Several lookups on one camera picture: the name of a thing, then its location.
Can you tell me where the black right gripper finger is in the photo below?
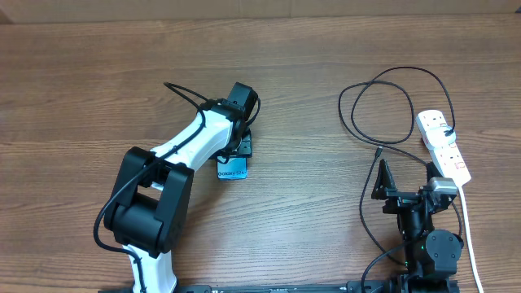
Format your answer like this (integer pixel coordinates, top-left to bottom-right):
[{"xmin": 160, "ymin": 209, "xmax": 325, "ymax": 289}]
[
  {"xmin": 371, "ymin": 159, "xmax": 397, "ymax": 200},
  {"xmin": 426, "ymin": 162, "xmax": 443, "ymax": 181}
]

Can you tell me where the blue Galaxy smartphone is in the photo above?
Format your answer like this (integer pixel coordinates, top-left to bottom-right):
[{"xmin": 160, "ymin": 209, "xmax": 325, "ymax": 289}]
[{"xmin": 217, "ymin": 158, "xmax": 248, "ymax": 181}]

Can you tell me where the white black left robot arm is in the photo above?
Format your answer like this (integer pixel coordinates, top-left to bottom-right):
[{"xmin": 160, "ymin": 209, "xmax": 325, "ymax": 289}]
[{"xmin": 93, "ymin": 82, "xmax": 261, "ymax": 292}]

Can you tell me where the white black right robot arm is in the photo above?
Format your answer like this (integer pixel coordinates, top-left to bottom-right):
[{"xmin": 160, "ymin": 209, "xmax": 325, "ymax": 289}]
[{"xmin": 361, "ymin": 160, "xmax": 464, "ymax": 292}]

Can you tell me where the white charger plug adapter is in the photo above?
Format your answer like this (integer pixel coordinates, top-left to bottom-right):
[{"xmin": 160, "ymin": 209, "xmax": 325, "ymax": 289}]
[{"xmin": 424, "ymin": 125, "xmax": 456, "ymax": 150}]

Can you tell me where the white power strip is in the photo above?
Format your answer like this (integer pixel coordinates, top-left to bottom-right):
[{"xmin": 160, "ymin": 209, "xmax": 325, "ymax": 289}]
[{"xmin": 415, "ymin": 110, "xmax": 471, "ymax": 187}]

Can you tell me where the white power strip cord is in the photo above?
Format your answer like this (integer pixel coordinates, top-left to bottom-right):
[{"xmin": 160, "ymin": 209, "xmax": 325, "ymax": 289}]
[{"xmin": 457, "ymin": 185, "xmax": 484, "ymax": 293}]

